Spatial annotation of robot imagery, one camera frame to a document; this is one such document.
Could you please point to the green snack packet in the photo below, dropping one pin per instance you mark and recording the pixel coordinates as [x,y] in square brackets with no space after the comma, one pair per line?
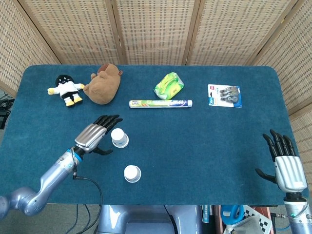
[169,86]

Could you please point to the correction tape blister pack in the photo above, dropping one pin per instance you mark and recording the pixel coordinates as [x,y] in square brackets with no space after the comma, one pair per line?
[224,96]

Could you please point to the grey-blue robot torso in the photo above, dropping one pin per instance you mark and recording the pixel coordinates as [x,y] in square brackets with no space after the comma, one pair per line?
[146,219]

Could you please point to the black white penguin plush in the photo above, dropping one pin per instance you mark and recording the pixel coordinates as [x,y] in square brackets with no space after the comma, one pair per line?
[65,89]

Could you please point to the blue plastic reel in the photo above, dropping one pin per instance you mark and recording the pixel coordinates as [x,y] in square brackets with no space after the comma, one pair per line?
[230,213]

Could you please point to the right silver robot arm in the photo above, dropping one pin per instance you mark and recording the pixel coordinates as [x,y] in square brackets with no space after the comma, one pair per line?
[298,217]

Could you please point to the woven rattan folding screen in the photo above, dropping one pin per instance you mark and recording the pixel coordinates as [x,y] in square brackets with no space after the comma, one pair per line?
[156,31]

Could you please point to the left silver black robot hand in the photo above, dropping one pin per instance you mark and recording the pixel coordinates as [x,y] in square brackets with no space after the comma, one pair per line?
[91,137]

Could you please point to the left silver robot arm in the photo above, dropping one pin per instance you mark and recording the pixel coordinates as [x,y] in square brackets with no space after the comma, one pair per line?
[48,178]

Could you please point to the cling film roll box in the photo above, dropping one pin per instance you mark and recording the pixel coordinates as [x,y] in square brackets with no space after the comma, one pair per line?
[161,103]

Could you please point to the brown bear plush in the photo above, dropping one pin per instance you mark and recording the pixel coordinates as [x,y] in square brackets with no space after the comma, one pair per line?
[103,89]

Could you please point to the white floral paper cup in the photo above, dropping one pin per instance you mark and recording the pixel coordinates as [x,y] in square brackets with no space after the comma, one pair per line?
[131,172]
[124,145]
[117,134]

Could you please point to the blue carpet table cover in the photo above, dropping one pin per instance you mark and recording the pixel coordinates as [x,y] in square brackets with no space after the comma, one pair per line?
[195,151]

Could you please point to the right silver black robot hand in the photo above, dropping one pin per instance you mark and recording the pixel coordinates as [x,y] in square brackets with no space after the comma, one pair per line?
[290,173]

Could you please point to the checkerboard calibration board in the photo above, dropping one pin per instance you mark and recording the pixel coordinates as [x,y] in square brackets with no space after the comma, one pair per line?
[263,219]

